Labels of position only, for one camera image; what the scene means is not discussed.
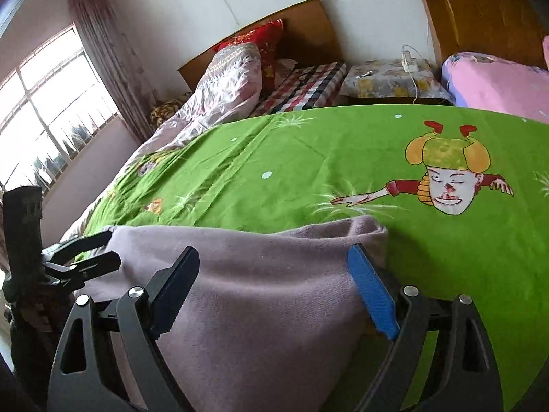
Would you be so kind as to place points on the dark nightstand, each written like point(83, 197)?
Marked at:
point(386, 101)

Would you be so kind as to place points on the large window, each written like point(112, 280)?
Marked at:
point(51, 107)

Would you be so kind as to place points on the green cartoon printed blanket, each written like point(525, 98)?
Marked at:
point(300, 171)

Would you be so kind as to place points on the pink floral quilt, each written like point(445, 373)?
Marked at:
point(223, 90)

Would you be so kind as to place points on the white charger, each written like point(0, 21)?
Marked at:
point(409, 62)

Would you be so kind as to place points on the plaid bedsheet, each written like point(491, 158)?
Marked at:
point(300, 90)

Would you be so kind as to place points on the patterned curtain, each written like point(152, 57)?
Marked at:
point(111, 51)

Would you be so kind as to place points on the mauve pants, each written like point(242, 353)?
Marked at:
point(266, 309)

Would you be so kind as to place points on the small white object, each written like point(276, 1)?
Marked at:
point(366, 74)

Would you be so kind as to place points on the pink bedding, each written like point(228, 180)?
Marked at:
point(502, 86)

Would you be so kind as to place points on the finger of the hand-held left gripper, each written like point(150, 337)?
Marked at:
point(94, 264)
point(85, 242)

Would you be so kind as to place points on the wooden headboard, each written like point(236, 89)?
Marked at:
point(309, 30)

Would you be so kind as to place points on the red pillow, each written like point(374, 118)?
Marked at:
point(261, 36)

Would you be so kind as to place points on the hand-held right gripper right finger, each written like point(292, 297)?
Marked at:
point(373, 296)

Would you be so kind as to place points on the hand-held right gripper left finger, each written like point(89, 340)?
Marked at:
point(165, 324)

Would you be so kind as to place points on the floral covered nightstand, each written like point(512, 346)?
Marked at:
point(386, 81)

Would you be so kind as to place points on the yellow brown blanket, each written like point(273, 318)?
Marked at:
point(165, 111)

